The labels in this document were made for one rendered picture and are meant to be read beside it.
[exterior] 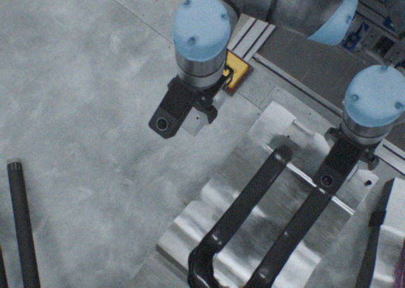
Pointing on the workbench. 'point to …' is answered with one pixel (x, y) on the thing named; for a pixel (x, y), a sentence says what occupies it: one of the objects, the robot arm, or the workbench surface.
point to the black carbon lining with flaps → (257, 182)
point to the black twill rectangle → (377, 218)
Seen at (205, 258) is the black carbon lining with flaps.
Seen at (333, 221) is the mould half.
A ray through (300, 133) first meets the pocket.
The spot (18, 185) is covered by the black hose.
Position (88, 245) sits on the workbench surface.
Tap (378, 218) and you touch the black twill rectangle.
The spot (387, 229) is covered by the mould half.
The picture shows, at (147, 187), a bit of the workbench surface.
